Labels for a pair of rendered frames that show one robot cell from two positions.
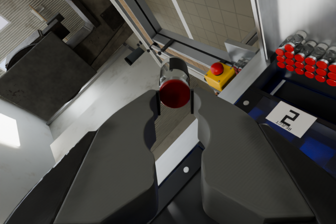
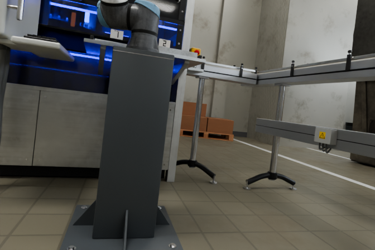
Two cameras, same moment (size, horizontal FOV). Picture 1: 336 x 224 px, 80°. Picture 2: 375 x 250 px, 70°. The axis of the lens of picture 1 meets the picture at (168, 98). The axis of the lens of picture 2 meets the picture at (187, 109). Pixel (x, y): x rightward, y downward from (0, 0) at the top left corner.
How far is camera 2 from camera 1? 1.59 m
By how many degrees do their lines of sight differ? 26
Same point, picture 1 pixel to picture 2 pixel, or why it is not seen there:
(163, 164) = (190, 8)
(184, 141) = (189, 19)
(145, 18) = (265, 78)
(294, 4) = not seen: hidden behind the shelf
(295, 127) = (161, 41)
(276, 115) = (168, 42)
